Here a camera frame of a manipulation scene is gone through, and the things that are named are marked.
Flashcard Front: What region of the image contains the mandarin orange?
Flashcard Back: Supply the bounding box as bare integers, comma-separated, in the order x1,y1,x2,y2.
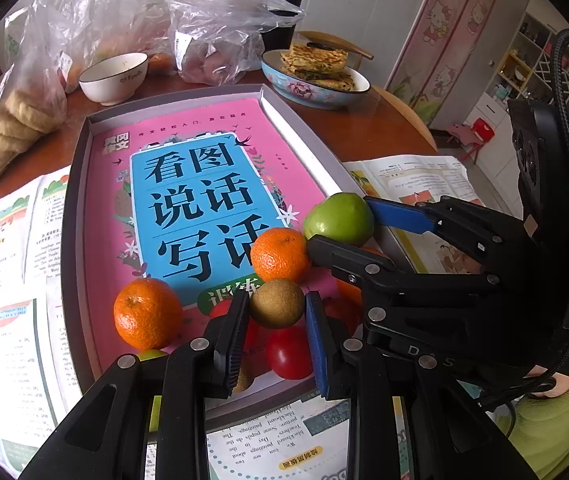
334,245,390,308
113,277,184,352
250,227,312,285

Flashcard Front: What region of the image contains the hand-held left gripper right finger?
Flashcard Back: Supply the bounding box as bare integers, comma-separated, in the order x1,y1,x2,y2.
305,290,535,480

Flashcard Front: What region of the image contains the person's right forearm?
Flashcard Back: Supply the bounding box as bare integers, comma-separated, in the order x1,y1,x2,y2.
494,335,569,480

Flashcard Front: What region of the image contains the small red chair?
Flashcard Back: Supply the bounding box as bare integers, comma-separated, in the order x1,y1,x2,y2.
464,117,495,166

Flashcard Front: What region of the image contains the clear plastic bag of produce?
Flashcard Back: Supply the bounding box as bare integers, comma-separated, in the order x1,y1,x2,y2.
157,0,307,86

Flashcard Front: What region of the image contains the small brown kiwi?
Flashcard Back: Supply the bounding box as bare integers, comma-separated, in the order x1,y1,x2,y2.
232,357,255,395
248,279,306,330

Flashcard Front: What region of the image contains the white ceramic bowl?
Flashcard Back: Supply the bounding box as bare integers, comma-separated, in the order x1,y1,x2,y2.
78,52,150,107

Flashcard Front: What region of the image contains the stack of fried pancakes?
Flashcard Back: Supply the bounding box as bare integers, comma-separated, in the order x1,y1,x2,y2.
279,42,357,92

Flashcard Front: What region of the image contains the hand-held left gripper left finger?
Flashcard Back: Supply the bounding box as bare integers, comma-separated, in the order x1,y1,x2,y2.
19,289,251,480

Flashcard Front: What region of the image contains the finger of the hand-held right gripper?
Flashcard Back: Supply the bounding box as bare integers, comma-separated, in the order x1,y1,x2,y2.
364,195,538,274
307,236,498,307

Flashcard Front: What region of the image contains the red tomato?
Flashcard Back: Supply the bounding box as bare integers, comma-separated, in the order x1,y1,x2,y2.
208,300,261,351
265,326,315,381
321,297,362,341

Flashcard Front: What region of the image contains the plastic bag of flatbreads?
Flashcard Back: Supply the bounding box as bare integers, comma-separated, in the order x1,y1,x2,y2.
0,7,70,206

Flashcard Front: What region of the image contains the white shelf unit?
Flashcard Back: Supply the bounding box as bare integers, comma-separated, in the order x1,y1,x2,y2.
474,0,569,181

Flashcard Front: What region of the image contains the small pink chair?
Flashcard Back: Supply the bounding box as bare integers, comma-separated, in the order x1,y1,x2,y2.
444,122,470,148

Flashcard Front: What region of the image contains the grey cardboard box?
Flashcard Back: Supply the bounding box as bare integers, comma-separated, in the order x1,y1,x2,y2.
58,83,415,428

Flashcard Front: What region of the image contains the blue floral bowl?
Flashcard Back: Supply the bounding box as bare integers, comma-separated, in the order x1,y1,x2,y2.
260,49,371,111

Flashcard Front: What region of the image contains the pink cartoon cat wardrobe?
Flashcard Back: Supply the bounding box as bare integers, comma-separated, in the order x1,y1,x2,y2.
384,0,507,126

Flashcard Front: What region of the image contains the pink and blue book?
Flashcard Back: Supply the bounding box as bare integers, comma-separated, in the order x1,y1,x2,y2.
84,97,365,391

